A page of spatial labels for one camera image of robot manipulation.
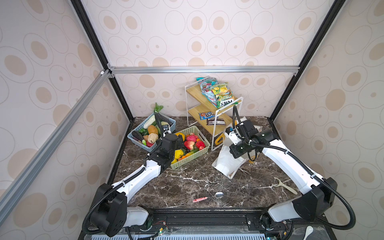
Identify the white grocery bag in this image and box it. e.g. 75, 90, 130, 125
212, 131, 259, 180

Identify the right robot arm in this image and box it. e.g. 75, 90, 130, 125
226, 120, 356, 230

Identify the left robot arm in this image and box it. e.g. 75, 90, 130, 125
82, 134, 184, 237

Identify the green yellow candy bag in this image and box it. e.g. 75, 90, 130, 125
211, 83, 236, 109

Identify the colourful candy bag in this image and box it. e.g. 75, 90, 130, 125
199, 77, 218, 99

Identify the yellow lemon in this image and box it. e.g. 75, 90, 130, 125
175, 149, 185, 160

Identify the white pumpkin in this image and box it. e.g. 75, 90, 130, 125
148, 133, 159, 144

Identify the pink dragon fruit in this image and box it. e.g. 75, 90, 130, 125
186, 135, 198, 142

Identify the green plastic basket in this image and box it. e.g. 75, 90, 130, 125
171, 126, 210, 170

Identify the blue plastic basket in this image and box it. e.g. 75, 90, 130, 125
128, 114, 176, 152

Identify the dark purple eggplant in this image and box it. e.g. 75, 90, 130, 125
132, 131, 144, 142

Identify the blue snack packet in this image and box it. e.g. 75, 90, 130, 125
199, 112, 215, 120

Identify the white wooden shelf rack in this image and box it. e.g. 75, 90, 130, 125
185, 80, 244, 151

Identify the purple snack packet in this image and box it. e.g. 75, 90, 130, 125
207, 118, 226, 126

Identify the cream vegetable peeler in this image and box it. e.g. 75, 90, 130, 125
272, 177, 298, 195

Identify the white spoon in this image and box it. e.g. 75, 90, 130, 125
303, 226, 314, 240

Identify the pink handled spoon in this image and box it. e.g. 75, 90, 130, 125
193, 192, 224, 203

